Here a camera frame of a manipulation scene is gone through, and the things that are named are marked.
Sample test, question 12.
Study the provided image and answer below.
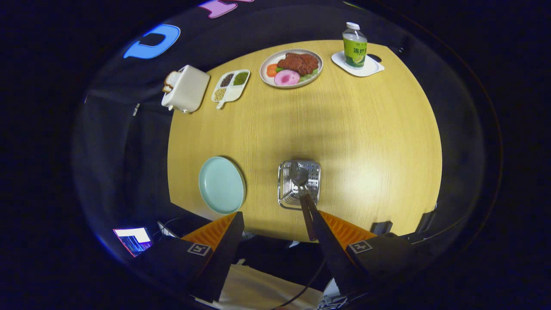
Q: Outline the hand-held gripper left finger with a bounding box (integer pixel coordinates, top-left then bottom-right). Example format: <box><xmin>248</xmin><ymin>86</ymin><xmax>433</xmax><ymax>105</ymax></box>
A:
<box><xmin>140</xmin><ymin>211</ymin><xmax>245</xmax><ymax>303</ymax></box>

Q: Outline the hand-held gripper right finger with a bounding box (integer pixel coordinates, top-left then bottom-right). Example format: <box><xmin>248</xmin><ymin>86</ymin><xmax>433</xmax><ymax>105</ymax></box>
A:
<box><xmin>307</xmin><ymin>206</ymin><xmax>417</xmax><ymax>298</ymax></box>

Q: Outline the wooden handle metal spoon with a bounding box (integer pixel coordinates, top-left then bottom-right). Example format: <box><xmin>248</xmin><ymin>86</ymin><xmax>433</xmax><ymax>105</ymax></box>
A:
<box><xmin>291</xmin><ymin>167</ymin><xmax>318</xmax><ymax>242</ymax></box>

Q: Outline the cream cloth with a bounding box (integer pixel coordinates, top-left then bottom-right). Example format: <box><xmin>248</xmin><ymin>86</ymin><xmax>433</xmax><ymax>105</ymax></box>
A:
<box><xmin>194</xmin><ymin>264</ymin><xmax>324</xmax><ymax>310</ymax></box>

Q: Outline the white flat device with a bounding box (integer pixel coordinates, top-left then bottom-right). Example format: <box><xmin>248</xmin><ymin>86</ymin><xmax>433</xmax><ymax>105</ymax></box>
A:
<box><xmin>157</xmin><ymin>220</ymin><xmax>178</xmax><ymax>239</ymax></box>

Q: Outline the mint green plate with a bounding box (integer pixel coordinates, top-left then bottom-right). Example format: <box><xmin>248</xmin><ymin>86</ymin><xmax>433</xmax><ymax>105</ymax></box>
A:
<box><xmin>198</xmin><ymin>156</ymin><xmax>246</xmax><ymax>215</ymax></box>

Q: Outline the metal cutlery drainer rack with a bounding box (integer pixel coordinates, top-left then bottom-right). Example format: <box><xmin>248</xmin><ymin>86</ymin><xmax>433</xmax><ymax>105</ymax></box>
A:
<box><xmin>278</xmin><ymin>160</ymin><xmax>322</xmax><ymax>211</ymax></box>

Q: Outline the laptop screen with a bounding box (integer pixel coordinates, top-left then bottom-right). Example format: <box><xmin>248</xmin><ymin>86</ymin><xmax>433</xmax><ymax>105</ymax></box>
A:
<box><xmin>113</xmin><ymin>227</ymin><xmax>153</xmax><ymax>257</ymax></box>

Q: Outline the white divided bean dish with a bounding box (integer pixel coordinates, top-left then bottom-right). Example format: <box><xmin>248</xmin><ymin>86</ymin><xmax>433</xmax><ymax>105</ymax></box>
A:
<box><xmin>211</xmin><ymin>69</ymin><xmax>251</xmax><ymax>110</ymax></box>

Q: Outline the white toaster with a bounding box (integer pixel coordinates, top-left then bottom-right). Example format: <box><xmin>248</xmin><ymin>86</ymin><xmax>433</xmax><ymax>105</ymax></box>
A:
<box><xmin>161</xmin><ymin>65</ymin><xmax>211</xmax><ymax>114</ymax></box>

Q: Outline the white round food plate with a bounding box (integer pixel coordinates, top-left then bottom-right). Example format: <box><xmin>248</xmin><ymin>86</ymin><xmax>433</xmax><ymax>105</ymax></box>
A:
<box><xmin>260</xmin><ymin>49</ymin><xmax>324</xmax><ymax>89</ymax></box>

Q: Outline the toast bread slice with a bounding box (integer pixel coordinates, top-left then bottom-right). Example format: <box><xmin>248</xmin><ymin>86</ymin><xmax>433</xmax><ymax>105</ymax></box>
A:
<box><xmin>162</xmin><ymin>71</ymin><xmax>183</xmax><ymax>94</ymax></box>

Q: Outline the pink ham slice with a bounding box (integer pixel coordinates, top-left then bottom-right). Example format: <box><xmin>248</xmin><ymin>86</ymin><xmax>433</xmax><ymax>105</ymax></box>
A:
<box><xmin>274</xmin><ymin>69</ymin><xmax>301</xmax><ymax>86</ymax></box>

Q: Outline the white square coaster tray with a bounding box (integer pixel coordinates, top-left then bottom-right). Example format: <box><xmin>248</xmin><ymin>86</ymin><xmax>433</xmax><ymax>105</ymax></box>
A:
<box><xmin>331</xmin><ymin>50</ymin><xmax>385</xmax><ymax>78</ymax></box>

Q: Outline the brown steak piece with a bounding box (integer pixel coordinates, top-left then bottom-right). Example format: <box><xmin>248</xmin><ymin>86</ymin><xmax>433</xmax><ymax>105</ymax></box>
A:
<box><xmin>277</xmin><ymin>53</ymin><xmax>319</xmax><ymax>75</ymax></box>

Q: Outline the green label drink bottle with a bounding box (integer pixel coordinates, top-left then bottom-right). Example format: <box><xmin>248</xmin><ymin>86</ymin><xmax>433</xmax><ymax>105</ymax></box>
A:
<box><xmin>342</xmin><ymin>22</ymin><xmax>368</xmax><ymax>69</ymax></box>

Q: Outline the black cable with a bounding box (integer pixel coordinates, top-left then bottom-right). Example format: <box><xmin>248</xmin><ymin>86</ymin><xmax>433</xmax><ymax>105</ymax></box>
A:
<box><xmin>271</xmin><ymin>258</ymin><xmax>326</xmax><ymax>310</ymax></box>

